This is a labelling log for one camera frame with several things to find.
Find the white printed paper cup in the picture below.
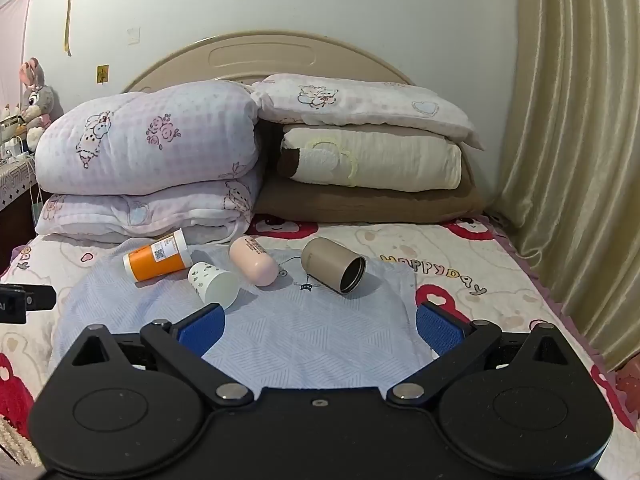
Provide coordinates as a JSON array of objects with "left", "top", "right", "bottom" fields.
[{"left": 187, "top": 261, "right": 240, "bottom": 310}]

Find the beige bed headboard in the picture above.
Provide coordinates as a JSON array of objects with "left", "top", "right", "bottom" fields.
[{"left": 122, "top": 31, "right": 417, "bottom": 95}]

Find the pink checkered folded quilt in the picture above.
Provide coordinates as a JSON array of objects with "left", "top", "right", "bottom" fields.
[{"left": 34, "top": 80, "right": 262, "bottom": 244}]

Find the pink capsule cup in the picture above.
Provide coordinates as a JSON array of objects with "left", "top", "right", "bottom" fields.
[{"left": 229, "top": 235, "right": 277, "bottom": 288}]

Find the orange bottle with white cap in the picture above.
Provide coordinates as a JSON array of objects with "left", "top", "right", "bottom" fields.
[{"left": 123, "top": 228, "right": 194, "bottom": 283}]

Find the pink white printed pillow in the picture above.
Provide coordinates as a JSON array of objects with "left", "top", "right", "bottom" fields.
[{"left": 249, "top": 73, "right": 485, "bottom": 151}]

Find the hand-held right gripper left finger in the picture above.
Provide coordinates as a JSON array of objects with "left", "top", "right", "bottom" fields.
[{"left": 65, "top": 303, "right": 253, "bottom": 408}]

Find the beige metal cup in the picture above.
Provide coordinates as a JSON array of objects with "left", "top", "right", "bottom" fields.
[{"left": 301, "top": 237, "right": 367, "bottom": 295}]

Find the yellow tape strip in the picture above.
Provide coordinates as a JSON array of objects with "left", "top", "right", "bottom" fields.
[{"left": 63, "top": 0, "right": 82, "bottom": 57}]

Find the cream pillow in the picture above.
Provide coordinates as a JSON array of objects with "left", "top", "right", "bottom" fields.
[{"left": 279, "top": 126, "right": 463, "bottom": 191}]

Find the brown pillow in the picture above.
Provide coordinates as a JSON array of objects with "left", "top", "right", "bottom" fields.
[{"left": 254, "top": 122, "right": 487, "bottom": 224}]

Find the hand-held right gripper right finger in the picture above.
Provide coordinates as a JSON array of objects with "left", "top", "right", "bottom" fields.
[{"left": 386, "top": 302, "right": 576, "bottom": 408}]

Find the dark bedside table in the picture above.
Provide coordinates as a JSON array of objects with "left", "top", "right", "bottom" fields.
[{"left": 0, "top": 160, "right": 42, "bottom": 273}]

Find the light blue towel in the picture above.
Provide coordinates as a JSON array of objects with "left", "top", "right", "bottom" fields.
[{"left": 49, "top": 244, "right": 435, "bottom": 392}]

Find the cream curtain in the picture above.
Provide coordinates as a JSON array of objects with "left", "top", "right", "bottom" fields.
[{"left": 492, "top": 0, "right": 640, "bottom": 372}]

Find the grey bunny plush toy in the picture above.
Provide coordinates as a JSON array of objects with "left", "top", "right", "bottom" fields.
[{"left": 18, "top": 57, "right": 64, "bottom": 154}]

